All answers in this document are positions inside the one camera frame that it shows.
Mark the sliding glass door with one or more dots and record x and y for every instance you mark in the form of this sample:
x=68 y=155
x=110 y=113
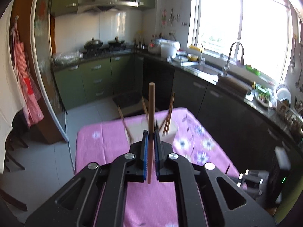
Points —
x=53 y=126

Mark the dark lower counter cabinets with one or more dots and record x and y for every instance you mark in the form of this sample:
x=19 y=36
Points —
x=247 y=134

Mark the green kitchen cabinets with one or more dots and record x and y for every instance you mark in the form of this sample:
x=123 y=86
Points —
x=92 y=80

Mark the white hanging cloth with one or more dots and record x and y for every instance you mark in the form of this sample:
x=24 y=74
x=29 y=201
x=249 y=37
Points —
x=11 y=97

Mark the wooden chopstick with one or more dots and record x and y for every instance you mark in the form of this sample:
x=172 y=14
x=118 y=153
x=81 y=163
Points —
x=144 y=108
x=151 y=125
x=168 y=118
x=125 y=126

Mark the white rice cooker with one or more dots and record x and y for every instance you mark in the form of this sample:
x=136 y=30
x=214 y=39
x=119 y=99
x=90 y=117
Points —
x=163 y=47

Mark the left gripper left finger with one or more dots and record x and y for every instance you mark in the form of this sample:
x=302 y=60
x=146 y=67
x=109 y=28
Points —
x=96 y=196

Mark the white plastic utensil holder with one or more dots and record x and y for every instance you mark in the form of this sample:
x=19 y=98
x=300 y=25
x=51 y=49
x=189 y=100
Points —
x=136 y=131

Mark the black wok with lid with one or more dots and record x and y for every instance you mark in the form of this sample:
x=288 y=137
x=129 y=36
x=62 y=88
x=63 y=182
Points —
x=93 y=44

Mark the red checkered apron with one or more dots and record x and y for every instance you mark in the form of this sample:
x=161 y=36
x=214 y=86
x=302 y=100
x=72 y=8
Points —
x=32 y=112

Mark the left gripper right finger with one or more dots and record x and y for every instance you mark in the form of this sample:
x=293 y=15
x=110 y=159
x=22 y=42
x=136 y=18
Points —
x=204 y=195

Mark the plastic bag on counter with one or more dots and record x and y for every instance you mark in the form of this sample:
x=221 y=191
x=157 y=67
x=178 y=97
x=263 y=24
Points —
x=67 y=58

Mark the black frying pan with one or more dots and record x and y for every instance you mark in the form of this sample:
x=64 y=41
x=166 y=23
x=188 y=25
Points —
x=116 y=42

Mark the steel kitchen sink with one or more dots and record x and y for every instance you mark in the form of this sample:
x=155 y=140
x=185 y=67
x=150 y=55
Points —
x=202 y=70

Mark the pink floral tablecloth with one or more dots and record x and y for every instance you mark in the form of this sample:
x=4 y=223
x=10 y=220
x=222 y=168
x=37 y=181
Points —
x=151 y=204

